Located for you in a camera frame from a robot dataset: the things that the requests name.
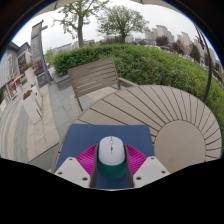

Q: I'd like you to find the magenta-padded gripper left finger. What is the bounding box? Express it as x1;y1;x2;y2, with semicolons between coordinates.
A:
53;143;99;189

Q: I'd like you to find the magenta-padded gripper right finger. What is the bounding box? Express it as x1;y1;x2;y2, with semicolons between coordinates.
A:
124;143;171;189

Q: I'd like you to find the white and teal computer mouse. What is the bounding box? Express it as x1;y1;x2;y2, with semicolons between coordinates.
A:
96;135;129;180

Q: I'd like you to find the blue mouse pad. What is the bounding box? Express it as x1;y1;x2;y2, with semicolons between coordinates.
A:
54;123;156;190

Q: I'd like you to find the white planter box with flowers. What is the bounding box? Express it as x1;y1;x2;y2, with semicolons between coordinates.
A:
21;62;38;87
21;89;44;126

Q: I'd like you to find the slatted wooden chair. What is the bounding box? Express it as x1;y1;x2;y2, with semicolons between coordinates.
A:
66;58;138;113

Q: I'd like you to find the green hedge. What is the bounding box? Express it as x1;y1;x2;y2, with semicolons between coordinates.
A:
51;42;224;135

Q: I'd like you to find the dark curved parasol pole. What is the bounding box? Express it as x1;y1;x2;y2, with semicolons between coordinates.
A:
192;24;214;105

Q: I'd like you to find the grey shopfront building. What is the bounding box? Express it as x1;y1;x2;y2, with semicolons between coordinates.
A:
0;41;33;115

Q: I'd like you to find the tall grey sign pillar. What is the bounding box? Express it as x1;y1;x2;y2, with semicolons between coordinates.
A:
30;19;53;89

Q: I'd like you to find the sparse thin-trunk tree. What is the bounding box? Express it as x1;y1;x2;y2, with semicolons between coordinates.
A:
53;0;111;49

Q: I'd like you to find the group of apartment buildings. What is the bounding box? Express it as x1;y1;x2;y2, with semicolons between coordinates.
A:
143;24;224;68

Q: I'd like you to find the round-crowned leafy tree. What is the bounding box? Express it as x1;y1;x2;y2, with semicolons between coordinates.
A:
96;4;151;44

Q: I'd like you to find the beige parasol canopy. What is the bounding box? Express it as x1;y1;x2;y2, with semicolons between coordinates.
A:
39;0;174;14

